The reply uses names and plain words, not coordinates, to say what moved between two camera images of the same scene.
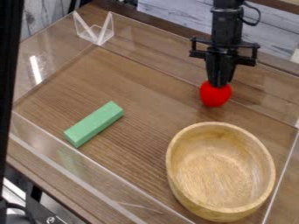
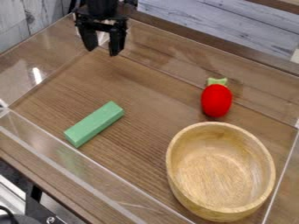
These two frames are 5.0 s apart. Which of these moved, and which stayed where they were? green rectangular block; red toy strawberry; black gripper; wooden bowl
Moved: red toy strawberry; black gripper
Stayed: wooden bowl; green rectangular block
